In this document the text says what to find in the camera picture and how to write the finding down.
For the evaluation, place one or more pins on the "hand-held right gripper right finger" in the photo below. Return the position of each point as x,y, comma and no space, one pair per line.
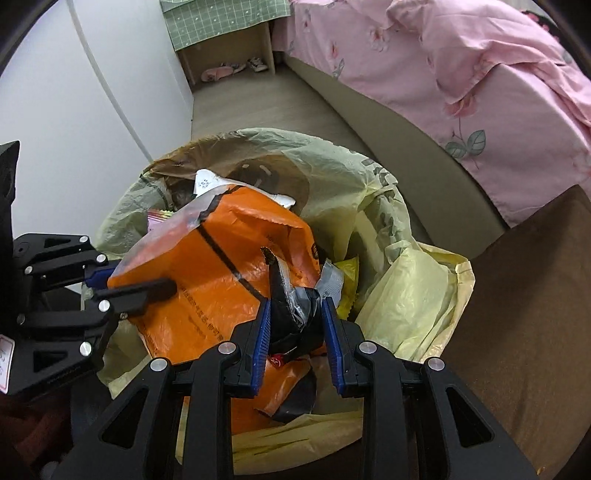
331,341

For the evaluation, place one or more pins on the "orange tissue pack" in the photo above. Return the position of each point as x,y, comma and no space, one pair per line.
207,277

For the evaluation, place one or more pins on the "black wrapper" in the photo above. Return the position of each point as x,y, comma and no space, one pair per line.
286,300

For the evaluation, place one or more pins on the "yellow plastic trash bag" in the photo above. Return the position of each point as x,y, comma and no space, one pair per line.
415,295

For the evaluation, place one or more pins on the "pink floral duvet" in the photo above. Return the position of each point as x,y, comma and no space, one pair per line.
438,60

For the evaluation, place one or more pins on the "wooden bedside shelf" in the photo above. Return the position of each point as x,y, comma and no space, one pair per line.
263,41

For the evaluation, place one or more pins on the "yellow and pink snack packet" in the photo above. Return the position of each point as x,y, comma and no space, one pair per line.
159,219

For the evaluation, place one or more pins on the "upholstered bed frame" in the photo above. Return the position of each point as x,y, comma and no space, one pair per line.
392,138

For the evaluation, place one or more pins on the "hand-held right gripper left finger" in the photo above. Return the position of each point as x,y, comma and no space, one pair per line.
263,337

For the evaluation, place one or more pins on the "white shoe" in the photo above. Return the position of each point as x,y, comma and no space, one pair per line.
257,63

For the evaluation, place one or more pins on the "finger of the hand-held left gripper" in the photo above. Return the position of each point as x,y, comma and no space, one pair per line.
104,273
138,293

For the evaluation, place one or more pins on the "person's left forearm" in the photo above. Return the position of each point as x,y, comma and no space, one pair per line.
32,429

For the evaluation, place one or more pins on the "green checked cloth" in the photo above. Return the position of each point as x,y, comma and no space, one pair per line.
221,21

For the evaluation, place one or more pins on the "pink slipper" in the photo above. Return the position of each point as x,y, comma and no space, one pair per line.
219,73

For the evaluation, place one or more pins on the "white crumpled wrapper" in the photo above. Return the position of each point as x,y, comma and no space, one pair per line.
207,184

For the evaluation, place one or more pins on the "brown cushion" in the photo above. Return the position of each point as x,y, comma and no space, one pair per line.
531,300

